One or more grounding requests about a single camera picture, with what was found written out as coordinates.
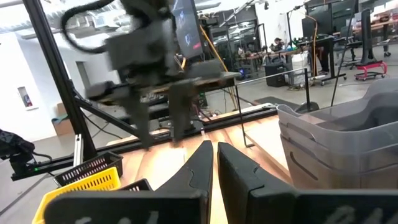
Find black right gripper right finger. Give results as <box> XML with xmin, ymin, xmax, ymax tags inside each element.
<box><xmin>217</xmin><ymin>142</ymin><xmax>398</xmax><ymax>224</ymax></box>

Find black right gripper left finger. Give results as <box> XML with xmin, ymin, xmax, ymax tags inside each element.
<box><xmin>43</xmin><ymin>139</ymin><xmax>215</xmax><ymax>224</ymax></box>

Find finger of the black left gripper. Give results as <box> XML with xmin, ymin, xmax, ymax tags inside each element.
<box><xmin>169</xmin><ymin>80</ymin><xmax>197</xmax><ymax>144</ymax></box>
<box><xmin>122</xmin><ymin>88</ymin><xmax>155</xmax><ymax>150</ymax></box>

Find black perforated plastic basket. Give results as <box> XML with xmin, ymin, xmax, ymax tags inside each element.
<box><xmin>53</xmin><ymin>151</ymin><xmax>124</xmax><ymax>188</ymax></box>
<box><xmin>119</xmin><ymin>178</ymin><xmax>154</xmax><ymax>192</ymax></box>

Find gray plastic basket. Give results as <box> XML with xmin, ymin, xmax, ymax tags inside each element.
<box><xmin>278</xmin><ymin>121</ymin><xmax>398</xmax><ymax>158</ymax></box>
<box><xmin>280</xmin><ymin>136</ymin><xmax>398</xmax><ymax>191</ymax></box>
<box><xmin>276</xmin><ymin>77</ymin><xmax>398</xmax><ymax>142</ymax></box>

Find yellow plastic basket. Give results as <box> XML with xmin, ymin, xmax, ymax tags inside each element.
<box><xmin>32</xmin><ymin>166</ymin><xmax>122</xmax><ymax>224</ymax></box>

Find large dark monitor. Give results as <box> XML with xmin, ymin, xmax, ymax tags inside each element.
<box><xmin>169</xmin><ymin>0</ymin><xmax>205</xmax><ymax>60</ymax></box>

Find cardboard box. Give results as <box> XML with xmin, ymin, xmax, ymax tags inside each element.
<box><xmin>50</xmin><ymin>102</ymin><xmax>76</xmax><ymax>137</ymax></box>

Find black floor case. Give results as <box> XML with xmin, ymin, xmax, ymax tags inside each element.
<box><xmin>264</xmin><ymin>63</ymin><xmax>289</xmax><ymax>88</ymax></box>

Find person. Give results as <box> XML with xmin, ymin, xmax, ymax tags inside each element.
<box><xmin>272</xmin><ymin>37</ymin><xmax>286</xmax><ymax>53</ymax></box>

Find red wheeled cart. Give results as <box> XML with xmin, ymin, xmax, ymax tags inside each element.
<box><xmin>354</xmin><ymin>60</ymin><xmax>389</xmax><ymax>82</ymax></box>

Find yellow cable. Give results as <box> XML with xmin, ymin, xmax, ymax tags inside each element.
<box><xmin>198</xmin><ymin>24</ymin><xmax>239</xmax><ymax>110</ymax></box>

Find black device on rail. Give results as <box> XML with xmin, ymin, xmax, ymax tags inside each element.
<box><xmin>0</xmin><ymin>128</ymin><xmax>54</xmax><ymax>182</ymax></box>

